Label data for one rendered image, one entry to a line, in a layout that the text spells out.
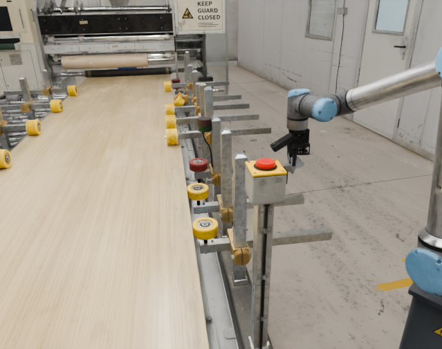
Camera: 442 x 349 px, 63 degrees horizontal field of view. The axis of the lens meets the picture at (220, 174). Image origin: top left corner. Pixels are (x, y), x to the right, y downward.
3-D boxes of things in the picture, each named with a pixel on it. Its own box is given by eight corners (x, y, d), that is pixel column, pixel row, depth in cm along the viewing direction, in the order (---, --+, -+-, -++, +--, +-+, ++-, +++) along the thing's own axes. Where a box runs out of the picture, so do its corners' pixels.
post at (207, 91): (214, 180, 188) (211, 86, 168) (214, 183, 185) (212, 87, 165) (207, 180, 188) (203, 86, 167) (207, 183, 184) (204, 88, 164)
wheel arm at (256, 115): (257, 118, 208) (257, 111, 207) (259, 120, 205) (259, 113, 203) (169, 123, 202) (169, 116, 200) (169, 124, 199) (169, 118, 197)
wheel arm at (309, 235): (326, 236, 124) (328, 226, 122) (330, 242, 121) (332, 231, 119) (199, 249, 118) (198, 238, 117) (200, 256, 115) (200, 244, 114)
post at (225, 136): (230, 243, 145) (229, 127, 125) (232, 248, 142) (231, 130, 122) (221, 244, 145) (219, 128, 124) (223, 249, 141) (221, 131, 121)
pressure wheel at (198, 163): (207, 179, 166) (206, 156, 162) (209, 187, 159) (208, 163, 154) (189, 181, 165) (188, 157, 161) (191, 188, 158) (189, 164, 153)
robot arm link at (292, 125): (290, 122, 152) (283, 115, 160) (290, 133, 154) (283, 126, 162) (311, 120, 153) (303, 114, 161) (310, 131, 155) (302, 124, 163)
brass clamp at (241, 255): (243, 239, 123) (243, 227, 121) (252, 264, 111) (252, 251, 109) (225, 241, 123) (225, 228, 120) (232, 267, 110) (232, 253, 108)
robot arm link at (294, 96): (298, 93, 145) (282, 88, 153) (297, 122, 150) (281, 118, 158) (316, 89, 149) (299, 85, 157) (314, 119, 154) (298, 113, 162)
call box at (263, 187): (275, 190, 80) (277, 158, 77) (285, 206, 74) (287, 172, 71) (244, 193, 80) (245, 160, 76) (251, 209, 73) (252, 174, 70)
